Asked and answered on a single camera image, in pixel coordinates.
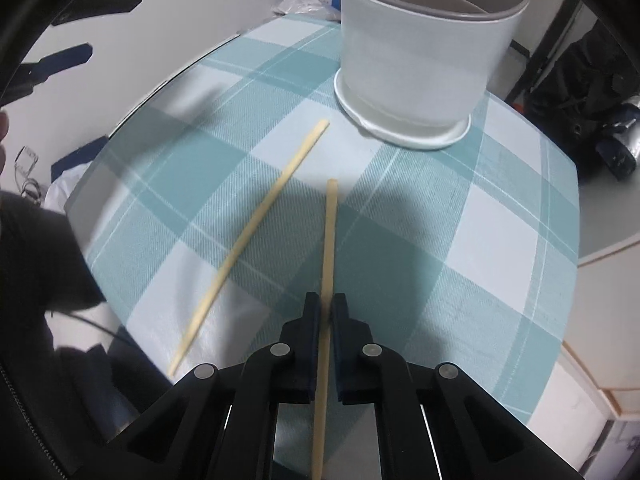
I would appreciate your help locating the person's left hand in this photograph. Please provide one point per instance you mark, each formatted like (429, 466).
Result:
(3, 127)

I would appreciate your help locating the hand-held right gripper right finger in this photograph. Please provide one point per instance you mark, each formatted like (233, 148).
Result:
(342, 355)

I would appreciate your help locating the pale bamboo chopstick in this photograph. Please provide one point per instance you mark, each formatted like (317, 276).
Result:
(263, 210)
(330, 240)

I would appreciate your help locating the person's left forearm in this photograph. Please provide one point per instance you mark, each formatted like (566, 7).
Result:
(45, 250)

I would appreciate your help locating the white cabinet with wooden trim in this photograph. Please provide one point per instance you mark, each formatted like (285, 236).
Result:
(600, 310)

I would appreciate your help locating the silver folded umbrella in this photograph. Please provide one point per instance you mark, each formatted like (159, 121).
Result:
(625, 125)

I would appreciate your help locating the person's black jacket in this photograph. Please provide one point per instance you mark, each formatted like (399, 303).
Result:
(75, 400)

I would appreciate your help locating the small grey plastic mailer bag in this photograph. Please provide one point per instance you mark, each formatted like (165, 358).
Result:
(300, 7)

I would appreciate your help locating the teal plaid tablecloth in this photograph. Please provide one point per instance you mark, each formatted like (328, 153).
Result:
(450, 260)

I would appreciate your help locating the black backpack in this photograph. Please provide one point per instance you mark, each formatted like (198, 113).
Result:
(585, 85)

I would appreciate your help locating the blue cloth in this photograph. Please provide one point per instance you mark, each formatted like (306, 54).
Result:
(75, 160)

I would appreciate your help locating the clear plastic case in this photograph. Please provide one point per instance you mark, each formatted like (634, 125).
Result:
(27, 159)

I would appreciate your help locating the white oval utensil holder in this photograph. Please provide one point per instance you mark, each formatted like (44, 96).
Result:
(415, 60)

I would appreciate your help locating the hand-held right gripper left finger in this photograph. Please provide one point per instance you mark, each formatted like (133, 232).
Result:
(310, 355)

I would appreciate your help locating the white plastic bag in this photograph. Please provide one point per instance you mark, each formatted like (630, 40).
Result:
(57, 192)

